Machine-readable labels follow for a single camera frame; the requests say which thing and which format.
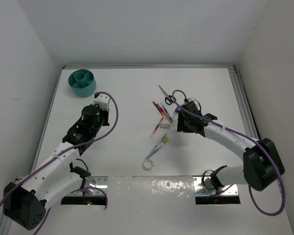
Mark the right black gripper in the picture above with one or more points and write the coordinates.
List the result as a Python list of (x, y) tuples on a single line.
[(181, 127)]

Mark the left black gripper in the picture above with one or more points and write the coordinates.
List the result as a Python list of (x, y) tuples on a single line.
[(105, 112)]

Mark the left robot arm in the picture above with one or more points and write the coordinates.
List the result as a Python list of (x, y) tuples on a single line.
[(27, 202)]

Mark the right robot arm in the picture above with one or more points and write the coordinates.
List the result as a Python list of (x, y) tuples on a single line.
[(260, 158)]

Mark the white eraser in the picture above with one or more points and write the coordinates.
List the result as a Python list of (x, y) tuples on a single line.
[(165, 126)]

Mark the tan pencil sharpener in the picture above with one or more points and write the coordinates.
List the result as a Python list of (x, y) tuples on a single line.
[(164, 139)]

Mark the red gel pen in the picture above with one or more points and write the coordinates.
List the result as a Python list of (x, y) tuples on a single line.
[(163, 112)]

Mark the upper black scissors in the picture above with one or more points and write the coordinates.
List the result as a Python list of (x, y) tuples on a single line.
[(169, 99)]

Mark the orange red pen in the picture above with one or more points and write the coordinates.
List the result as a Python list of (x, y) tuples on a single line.
[(156, 127)]

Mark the dark red pen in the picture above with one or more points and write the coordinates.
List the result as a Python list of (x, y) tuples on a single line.
[(158, 109)]

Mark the teal divided pen holder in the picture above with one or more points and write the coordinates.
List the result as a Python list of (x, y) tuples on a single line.
[(82, 83)]

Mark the clear tape roll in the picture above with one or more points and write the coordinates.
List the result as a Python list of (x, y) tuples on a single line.
[(148, 165)]

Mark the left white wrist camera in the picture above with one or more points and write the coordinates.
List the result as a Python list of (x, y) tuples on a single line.
[(102, 101)]

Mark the aluminium table frame rail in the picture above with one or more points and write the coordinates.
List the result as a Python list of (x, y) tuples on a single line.
[(152, 66)]

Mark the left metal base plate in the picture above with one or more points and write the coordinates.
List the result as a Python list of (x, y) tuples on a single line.
[(91, 183)]

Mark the metal base plate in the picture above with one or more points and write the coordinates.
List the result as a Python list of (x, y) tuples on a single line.
[(202, 191), (91, 183)]

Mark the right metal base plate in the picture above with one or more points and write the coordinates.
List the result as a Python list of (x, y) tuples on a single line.
[(202, 191)]

